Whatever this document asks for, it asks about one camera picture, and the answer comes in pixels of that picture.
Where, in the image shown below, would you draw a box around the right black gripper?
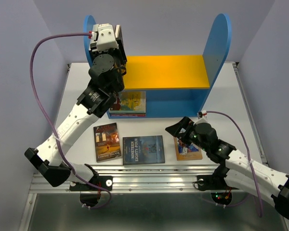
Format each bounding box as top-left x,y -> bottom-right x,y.
165,116 -> 209,152

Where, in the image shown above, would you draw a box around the yellow teal paperback book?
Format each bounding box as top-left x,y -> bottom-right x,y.
109,91 -> 146,115

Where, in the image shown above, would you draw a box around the Three Days to See book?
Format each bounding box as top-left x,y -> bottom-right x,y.
115,25 -> 127,64

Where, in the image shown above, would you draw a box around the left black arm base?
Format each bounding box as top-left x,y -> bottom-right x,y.
68,164 -> 113,210

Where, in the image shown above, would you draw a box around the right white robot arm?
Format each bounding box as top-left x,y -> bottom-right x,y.
165,116 -> 289,220

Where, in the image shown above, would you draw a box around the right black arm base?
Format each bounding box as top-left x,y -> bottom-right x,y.
193,166 -> 244,208

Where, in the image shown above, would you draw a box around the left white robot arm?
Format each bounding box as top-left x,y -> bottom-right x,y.
25,48 -> 127,190

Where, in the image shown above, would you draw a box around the orange Othello book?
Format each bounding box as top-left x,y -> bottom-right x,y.
174,138 -> 203,161

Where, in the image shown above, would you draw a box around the leftmost upright dark book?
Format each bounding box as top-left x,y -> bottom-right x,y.
89,24 -> 99,52

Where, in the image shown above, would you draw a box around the blue and yellow bookshelf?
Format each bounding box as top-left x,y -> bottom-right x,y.
84,13 -> 232,118

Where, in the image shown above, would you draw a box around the Little Women floral book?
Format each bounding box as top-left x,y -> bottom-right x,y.
109,113 -> 146,117

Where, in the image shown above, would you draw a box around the Nineteen Eighty-Four blue book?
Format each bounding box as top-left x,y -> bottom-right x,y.
123,135 -> 165,166

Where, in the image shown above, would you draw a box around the dark door cover book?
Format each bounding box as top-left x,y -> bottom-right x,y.
93,123 -> 121,163

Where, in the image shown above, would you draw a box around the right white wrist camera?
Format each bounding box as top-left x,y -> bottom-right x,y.
196,110 -> 208,124

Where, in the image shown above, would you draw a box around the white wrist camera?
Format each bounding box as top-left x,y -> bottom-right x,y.
196,110 -> 208,124
92,24 -> 118,52

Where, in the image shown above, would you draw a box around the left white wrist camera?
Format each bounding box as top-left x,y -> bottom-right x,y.
92,24 -> 118,52

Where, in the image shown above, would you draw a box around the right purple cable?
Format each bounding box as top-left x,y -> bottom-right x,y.
206,110 -> 264,216

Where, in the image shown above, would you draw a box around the purple cable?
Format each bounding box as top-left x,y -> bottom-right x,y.
30,32 -> 113,209
206,110 -> 264,216

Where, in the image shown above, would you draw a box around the aluminium mounting rail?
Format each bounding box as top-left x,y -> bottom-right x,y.
30,165 -> 284,194

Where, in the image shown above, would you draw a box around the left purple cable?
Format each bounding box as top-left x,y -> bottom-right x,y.
30,32 -> 113,209

